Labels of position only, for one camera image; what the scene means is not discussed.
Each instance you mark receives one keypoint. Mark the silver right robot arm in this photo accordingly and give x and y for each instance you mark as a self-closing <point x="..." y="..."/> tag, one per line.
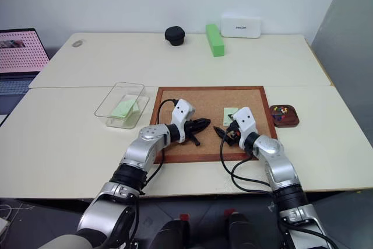
<point x="275" y="155"/>

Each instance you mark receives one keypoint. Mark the light green paper note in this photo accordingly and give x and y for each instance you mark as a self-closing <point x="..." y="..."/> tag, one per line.
<point x="227" y="116"/>
<point x="134" y="106"/>
<point x="121" y="112"/>

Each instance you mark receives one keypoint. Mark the dark wooden tray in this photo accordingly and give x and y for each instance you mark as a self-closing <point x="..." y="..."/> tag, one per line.
<point x="284" y="116"/>

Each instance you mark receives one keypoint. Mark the dark rounded shape red tab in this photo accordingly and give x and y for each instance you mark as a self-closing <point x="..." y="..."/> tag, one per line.
<point x="172" y="234"/>
<point x="240" y="231"/>

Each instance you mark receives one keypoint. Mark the clear plastic box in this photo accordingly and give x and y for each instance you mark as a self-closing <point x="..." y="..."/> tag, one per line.
<point x="122" y="109"/>

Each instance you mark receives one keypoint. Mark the clear tape roll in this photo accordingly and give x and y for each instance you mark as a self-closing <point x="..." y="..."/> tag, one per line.
<point x="77" y="43"/>

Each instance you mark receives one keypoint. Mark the black round zip case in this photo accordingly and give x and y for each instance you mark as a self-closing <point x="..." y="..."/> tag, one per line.
<point x="175" y="35"/>

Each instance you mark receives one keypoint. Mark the wood framed cork board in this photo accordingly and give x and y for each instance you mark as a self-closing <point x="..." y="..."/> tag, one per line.
<point x="215" y="97"/>

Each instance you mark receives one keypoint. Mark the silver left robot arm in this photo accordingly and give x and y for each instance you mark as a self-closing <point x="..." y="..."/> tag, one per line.
<point x="145" y="150"/>

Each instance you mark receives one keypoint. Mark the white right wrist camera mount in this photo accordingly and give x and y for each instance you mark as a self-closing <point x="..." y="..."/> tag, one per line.
<point x="245" y="121"/>

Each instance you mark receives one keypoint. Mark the beige rounded robot body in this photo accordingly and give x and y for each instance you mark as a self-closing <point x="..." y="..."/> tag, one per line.
<point x="64" y="241"/>

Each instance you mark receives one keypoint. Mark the grey partition panel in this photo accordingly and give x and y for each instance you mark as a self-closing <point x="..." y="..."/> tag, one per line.
<point x="346" y="56"/>

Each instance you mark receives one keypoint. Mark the open laptop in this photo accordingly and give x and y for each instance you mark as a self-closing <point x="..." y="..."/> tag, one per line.
<point x="19" y="56"/>

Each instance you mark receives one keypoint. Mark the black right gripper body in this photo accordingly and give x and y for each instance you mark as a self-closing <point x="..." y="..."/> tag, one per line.
<point x="233" y="135"/>

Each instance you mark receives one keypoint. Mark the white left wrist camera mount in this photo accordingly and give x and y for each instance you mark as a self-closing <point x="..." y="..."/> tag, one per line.
<point x="180" y="112"/>

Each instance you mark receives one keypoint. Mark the white rounded case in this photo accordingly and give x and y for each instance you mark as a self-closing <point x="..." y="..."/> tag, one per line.
<point x="240" y="26"/>

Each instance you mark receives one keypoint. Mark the long green box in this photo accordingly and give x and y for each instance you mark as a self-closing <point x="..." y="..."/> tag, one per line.
<point x="215" y="39"/>

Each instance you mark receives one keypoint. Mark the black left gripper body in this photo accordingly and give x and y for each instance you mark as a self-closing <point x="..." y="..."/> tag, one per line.
<point x="190" y="126"/>

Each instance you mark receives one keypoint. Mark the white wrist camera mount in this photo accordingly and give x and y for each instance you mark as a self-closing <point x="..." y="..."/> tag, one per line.
<point x="180" y="112"/>
<point x="245" y="121"/>

